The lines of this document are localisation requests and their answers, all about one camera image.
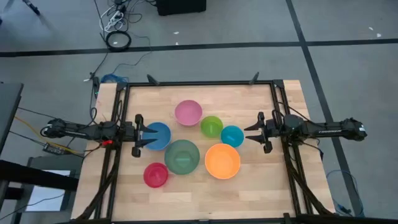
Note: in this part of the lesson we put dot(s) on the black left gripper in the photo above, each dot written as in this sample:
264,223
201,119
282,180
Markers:
138,137

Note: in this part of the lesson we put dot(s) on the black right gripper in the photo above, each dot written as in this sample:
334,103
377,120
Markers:
269,130

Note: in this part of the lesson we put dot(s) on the blue plastic bowl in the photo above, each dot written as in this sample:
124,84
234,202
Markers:
162,137

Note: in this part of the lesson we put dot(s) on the orange plastic bowl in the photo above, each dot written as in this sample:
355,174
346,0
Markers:
222,161

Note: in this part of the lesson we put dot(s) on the light green plastic bowl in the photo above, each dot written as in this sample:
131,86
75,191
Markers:
211,127

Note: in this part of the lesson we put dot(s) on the pink plastic bowl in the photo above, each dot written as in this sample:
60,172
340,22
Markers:
188,112

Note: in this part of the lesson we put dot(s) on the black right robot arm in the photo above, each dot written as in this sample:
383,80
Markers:
320,129

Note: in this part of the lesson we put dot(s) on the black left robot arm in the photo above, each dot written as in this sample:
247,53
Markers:
84,130

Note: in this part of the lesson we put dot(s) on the teal plastic bowl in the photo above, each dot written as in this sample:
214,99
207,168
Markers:
232,136

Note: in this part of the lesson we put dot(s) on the dark green plastic bowl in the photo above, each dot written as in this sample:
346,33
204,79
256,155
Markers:
182,157

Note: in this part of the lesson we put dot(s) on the red plastic bowl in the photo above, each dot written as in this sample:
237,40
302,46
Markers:
155,175

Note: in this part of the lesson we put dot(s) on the red clip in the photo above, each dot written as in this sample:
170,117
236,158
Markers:
107,142

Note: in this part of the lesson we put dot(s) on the black hub with green light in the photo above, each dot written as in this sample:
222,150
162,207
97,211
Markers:
96,85

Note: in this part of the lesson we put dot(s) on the small black circuit box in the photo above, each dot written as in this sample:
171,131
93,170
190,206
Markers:
54,149

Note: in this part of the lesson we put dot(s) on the grey cart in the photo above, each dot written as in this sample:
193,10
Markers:
46,165

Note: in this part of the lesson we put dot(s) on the black beam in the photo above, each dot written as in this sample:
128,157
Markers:
37,177

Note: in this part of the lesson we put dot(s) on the white power strip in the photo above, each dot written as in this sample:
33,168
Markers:
112,21

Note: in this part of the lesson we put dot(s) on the black box on floor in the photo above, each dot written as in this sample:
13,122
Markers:
180,6

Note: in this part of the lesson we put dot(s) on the black desk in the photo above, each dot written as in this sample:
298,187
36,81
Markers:
7,112

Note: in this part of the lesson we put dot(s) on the black tripod leg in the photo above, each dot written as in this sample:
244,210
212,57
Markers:
31,7

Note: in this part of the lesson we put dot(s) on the black aluminium table frame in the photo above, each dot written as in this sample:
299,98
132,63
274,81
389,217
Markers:
202,83

